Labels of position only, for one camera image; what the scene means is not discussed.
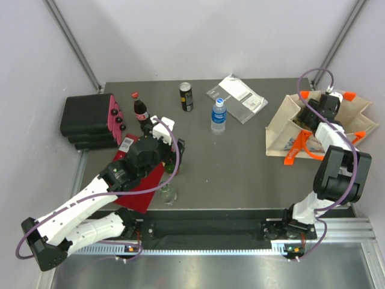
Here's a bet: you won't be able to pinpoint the green glass bottle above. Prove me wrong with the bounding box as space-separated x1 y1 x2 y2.
164 161 180 175

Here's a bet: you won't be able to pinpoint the blue label water bottle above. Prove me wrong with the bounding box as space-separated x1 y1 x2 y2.
211 98 227 135

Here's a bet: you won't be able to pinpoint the clear glass bottle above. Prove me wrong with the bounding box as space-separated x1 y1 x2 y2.
159 182 177 205

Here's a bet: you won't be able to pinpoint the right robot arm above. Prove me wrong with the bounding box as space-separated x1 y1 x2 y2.
280 92 372 238

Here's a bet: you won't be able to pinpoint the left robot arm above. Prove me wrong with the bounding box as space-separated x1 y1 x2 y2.
15 117 185 272

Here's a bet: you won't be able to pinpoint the cola glass bottle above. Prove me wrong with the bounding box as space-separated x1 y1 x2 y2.
132 92 152 131

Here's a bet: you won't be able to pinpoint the red folder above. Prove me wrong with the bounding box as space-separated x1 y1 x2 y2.
112 134 165 214

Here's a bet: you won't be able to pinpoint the black yellow drink can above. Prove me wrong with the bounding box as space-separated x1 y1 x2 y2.
179 82 193 112

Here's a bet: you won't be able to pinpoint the black pink case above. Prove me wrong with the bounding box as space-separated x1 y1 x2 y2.
60 93 126 151

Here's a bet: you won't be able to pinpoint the white booklet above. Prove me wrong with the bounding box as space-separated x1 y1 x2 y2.
206 74 268 124

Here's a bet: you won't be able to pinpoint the black mounting base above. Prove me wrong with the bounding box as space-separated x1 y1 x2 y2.
118 209 316 249

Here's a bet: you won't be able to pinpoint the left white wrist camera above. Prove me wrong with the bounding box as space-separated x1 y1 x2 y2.
150 116 175 145

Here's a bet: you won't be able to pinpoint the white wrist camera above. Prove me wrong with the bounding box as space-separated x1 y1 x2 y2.
150 116 175 145
325 86 343 104

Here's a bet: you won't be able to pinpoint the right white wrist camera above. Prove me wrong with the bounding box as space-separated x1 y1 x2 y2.
325 86 343 104

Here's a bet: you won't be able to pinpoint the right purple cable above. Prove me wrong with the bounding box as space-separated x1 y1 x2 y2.
296 67 363 261

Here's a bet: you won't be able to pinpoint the purple cable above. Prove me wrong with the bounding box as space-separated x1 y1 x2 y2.
296 67 363 261
15 117 181 260

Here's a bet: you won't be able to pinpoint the canvas bag orange handles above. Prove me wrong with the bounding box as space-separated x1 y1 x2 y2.
265 90 378 165

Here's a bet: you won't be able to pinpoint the right aluminium frame post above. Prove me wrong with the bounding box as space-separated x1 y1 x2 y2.
309 0 369 88

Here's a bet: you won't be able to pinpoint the aluminium frame post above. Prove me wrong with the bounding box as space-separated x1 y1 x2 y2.
309 0 369 88
43 0 102 92

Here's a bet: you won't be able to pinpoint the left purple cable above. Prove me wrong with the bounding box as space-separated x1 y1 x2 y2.
15 117 181 260

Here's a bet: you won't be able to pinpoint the slotted cable duct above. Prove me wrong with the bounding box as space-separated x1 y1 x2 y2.
70 242 304 256

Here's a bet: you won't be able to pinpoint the left aluminium frame post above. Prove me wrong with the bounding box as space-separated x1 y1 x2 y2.
43 0 102 92

